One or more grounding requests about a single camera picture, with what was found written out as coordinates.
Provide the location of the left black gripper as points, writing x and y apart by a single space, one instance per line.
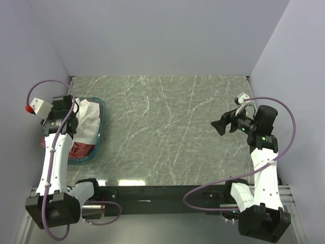
50 117

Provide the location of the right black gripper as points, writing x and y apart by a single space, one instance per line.
228 117

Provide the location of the white Coca-Cola t-shirt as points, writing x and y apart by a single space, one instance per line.
88 122

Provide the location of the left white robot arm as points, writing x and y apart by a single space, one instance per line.
54 205

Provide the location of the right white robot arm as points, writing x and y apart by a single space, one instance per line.
262 214

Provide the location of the teal plastic basket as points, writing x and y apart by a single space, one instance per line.
93 154

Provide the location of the red t-shirt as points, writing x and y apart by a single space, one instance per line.
80 151

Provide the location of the black base beam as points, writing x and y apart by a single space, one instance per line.
141 200

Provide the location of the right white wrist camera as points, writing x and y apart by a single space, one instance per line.
241 101

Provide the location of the aluminium frame rail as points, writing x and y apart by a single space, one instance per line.
286 196

